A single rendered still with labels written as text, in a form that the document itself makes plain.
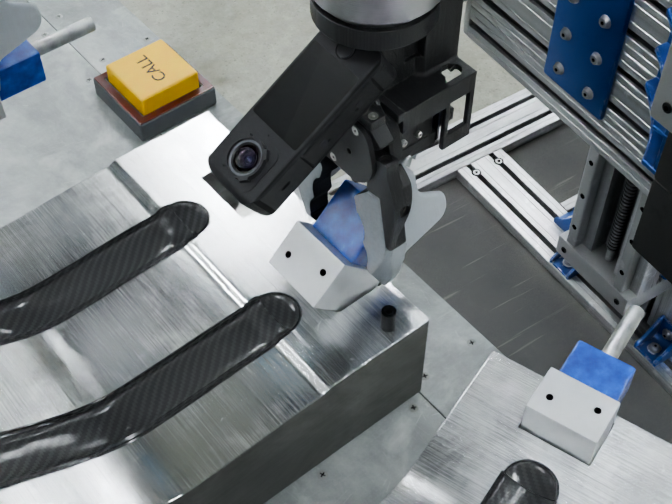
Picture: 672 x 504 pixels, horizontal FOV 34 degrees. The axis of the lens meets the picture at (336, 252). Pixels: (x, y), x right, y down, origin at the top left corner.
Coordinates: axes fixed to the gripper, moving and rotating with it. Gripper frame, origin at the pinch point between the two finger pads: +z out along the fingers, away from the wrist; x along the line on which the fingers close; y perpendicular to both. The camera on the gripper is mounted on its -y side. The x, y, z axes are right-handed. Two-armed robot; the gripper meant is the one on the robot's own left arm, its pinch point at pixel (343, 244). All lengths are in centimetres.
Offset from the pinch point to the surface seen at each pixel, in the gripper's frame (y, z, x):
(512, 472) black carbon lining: -0.2, 6.6, -17.3
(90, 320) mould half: -15.7, 3.5, 7.9
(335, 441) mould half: -6.3, 10.3, -6.8
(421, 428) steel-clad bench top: -0.3, 11.9, -9.1
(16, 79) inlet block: -9.6, -1.4, 27.1
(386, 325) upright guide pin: -1.1, 2.0, -5.8
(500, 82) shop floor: 100, 92, 71
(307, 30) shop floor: 80, 92, 109
